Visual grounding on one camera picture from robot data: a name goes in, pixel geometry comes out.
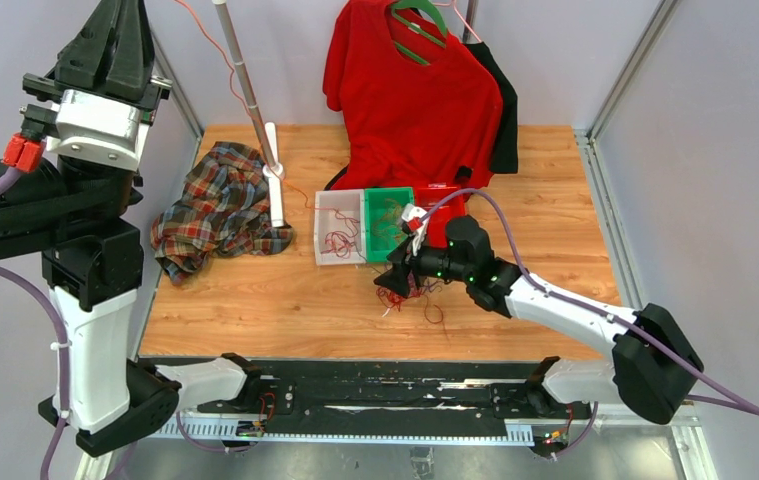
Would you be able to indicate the pink clothes hanger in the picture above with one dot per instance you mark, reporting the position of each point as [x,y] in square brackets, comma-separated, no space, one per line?
[466,16]

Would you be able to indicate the white plastic bin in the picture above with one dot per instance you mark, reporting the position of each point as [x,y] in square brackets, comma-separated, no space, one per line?
[339,231]

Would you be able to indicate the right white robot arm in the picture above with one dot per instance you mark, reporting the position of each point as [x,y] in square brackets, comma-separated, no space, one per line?
[649,365]

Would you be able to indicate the black t-shirt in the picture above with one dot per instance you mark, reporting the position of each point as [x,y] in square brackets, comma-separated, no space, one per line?
[504,157]

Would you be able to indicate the red t-shirt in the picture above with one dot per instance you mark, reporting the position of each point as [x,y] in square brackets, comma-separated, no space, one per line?
[415,113]

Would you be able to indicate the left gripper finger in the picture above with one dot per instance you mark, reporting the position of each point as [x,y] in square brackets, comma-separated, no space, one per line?
[132,54]
[85,60]

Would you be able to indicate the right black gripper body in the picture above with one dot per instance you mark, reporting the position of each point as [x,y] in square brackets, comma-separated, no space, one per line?
[431,262]

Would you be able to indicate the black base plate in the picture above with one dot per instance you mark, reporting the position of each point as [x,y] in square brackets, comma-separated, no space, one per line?
[398,398]

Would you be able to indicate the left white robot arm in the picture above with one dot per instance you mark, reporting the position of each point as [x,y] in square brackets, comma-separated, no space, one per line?
[67,177]

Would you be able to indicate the green clothes hanger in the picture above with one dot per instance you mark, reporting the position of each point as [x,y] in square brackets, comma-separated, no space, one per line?
[418,31]

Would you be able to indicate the plaid flannel shirt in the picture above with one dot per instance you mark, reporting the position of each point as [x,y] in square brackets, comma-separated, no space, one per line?
[223,212]

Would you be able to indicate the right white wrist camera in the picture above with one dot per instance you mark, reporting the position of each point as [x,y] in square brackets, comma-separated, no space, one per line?
[414,224]

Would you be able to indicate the green plastic bin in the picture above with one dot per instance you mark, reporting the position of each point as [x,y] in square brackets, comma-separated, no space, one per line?
[382,211]

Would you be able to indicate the metal rack pole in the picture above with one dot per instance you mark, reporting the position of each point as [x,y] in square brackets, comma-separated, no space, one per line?
[238,62]

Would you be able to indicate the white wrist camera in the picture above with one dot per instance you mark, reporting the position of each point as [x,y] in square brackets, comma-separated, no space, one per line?
[98,130]
[414,224]

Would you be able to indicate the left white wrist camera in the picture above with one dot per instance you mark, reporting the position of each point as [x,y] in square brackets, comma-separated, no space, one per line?
[98,130]

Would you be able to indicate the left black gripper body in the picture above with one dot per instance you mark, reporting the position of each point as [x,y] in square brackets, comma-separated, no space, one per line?
[49,88]

